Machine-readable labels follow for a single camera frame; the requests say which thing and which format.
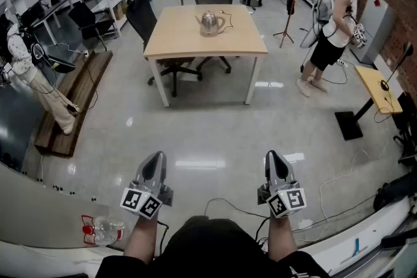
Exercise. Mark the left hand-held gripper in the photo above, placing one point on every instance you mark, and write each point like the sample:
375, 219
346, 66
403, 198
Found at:
133, 200

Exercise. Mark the person's black clothing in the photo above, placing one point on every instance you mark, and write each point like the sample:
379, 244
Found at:
208, 247

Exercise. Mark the steel electric kettle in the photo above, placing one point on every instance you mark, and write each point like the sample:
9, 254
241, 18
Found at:
211, 21

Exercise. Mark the black visitor chair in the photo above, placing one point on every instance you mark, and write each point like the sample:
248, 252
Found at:
84, 19

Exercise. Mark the blue and white squeegee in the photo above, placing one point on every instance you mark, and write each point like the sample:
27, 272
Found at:
356, 247

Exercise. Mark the light wooden table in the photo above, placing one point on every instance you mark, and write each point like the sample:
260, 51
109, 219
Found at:
182, 39

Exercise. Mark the white curved counter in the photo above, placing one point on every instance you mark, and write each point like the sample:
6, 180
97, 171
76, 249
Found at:
39, 205

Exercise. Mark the yellow side table black base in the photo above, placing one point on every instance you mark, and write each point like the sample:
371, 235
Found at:
374, 88

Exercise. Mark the black gooseneck lamp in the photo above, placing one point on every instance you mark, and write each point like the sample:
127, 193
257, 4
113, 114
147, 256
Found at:
407, 48

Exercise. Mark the person's right forearm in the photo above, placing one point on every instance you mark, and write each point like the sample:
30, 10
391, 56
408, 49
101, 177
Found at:
281, 237

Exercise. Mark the brown wooden platform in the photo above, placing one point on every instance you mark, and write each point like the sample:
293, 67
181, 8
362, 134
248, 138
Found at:
78, 81

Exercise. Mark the clear plastic water bottle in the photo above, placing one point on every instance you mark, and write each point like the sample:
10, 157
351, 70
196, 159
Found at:
104, 231

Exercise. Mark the person's left forearm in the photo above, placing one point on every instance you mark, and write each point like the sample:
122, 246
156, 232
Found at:
141, 237

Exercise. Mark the cardboard box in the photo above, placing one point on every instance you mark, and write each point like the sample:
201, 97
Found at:
120, 9

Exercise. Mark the grey metal cabinet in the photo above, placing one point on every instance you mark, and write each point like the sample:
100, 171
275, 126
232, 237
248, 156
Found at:
378, 26

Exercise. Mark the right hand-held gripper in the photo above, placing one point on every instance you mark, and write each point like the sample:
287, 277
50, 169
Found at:
293, 200

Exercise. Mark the scattered small black screws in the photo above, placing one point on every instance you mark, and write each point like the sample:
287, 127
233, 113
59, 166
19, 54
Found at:
58, 188

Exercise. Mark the white power strip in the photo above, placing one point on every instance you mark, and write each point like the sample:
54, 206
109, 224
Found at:
86, 53

